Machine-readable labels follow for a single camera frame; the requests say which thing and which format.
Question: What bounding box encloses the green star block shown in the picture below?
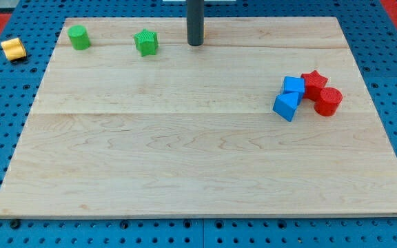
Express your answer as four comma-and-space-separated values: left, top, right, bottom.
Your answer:
133, 29, 159, 56

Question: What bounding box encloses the green cylinder block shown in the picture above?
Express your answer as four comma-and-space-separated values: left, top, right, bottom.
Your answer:
68, 25, 91, 50

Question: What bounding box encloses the blue cube block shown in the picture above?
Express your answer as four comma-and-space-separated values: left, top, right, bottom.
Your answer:
281, 76, 305, 105

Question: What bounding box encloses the blue triangular prism block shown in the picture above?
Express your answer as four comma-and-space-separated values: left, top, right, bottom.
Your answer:
272, 92, 298, 122

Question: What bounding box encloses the red cylinder block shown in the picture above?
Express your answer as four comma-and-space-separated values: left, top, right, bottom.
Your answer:
314, 87, 343, 116

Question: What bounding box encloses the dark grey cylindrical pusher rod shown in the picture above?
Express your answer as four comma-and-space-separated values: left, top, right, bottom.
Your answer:
186, 0, 204, 46

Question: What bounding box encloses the light wooden board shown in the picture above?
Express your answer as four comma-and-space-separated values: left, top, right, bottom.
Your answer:
0, 17, 397, 219

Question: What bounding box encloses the red star block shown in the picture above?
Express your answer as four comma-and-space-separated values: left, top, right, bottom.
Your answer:
301, 70, 328, 101

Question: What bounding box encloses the yellow heart-shaped block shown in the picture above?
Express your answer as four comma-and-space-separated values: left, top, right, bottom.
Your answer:
1, 38, 27, 61

